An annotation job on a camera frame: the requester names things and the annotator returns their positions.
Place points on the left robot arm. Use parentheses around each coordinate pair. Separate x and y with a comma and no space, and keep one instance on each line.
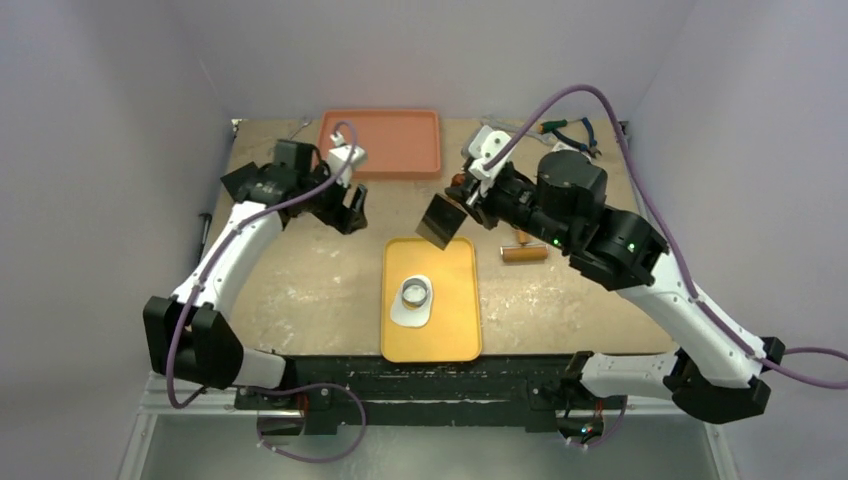
(188,334)

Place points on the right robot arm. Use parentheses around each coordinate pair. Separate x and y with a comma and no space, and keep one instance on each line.
(714,374)

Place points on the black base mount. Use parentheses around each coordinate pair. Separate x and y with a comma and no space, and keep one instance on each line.
(536,392)

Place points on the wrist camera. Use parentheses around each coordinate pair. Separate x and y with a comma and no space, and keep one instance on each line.
(344,159)
(483,147)

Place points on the aluminium frame rail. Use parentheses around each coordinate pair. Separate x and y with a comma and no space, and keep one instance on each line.
(154,405)

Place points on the green blue pliers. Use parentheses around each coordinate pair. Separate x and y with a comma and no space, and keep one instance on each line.
(561,129)

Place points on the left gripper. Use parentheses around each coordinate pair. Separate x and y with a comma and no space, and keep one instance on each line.
(343,217)

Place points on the wooden dough roller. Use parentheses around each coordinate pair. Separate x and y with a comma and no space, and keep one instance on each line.
(524,250)

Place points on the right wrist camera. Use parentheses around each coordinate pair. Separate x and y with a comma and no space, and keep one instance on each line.
(483,147)

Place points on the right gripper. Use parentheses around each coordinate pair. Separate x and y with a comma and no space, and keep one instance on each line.
(472,202)

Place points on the white dough ball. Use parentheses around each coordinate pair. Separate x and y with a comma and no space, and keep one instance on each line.
(403,317)

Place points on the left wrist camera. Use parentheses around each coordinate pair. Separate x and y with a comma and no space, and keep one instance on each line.
(344,159)

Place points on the left silver wrench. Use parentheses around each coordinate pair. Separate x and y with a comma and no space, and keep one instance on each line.
(303,123)

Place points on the pink tray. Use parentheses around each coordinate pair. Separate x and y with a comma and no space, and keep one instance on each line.
(402,144)

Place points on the yellow tray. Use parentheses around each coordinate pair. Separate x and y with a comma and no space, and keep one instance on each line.
(453,333)

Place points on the black block left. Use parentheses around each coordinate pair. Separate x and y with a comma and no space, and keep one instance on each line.
(235,180)

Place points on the metal ring cutter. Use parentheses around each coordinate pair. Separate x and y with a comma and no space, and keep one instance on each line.
(415,292)

